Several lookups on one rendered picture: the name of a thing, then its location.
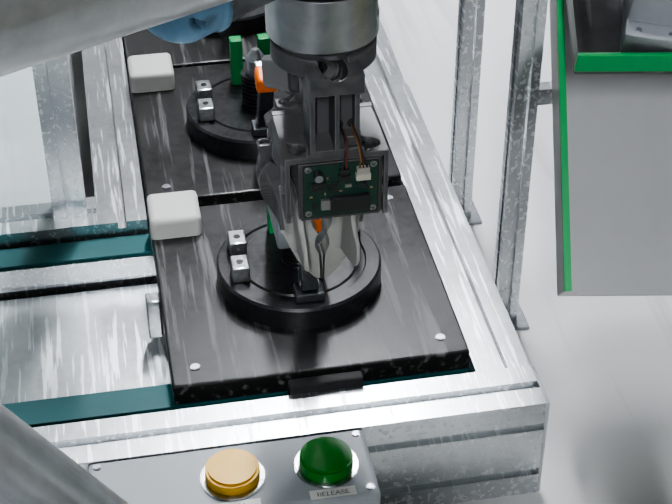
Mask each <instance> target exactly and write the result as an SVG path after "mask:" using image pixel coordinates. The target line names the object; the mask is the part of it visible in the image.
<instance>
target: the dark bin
mask: <svg viewBox="0 0 672 504"><path fill-rule="evenodd" d="M566 1H567V11H568V21H569V31H570V41H571V51H572V61H573V71H574V74H672V52H632V53H619V44H620V35H621V26H622V16H623V7H624V0H566Z"/></svg>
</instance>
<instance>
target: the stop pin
mask: <svg viewBox="0 0 672 504"><path fill-rule="evenodd" d="M145 300H146V310H147V320H148V329H149V337H150V338H157V337H163V326H162V315H161V304H160V296H159V293H158V292H153V293H146V294H145Z"/></svg>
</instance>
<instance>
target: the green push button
mask: <svg viewBox="0 0 672 504"><path fill-rule="evenodd" d="M299 466H300V469H301V471H302V473H303V474H304V475H305V476H306V477H307V478H309V479H311V480H313V481H316V482H320V483H332V482H336V481H339V480H341V479H343V478H345V477H346V476H347V475H348V474H349V473H350V472H351V470H352V467H353V452H352V449H351V448H350V446H349V445H348V444H347V443H346V442H344V441H342V440H340V439H338V438H334V437H318V438H315V439H312V440H310V441H308V442H307V443H306V444H304V446H303V447H302V448H301V450H300V453H299Z"/></svg>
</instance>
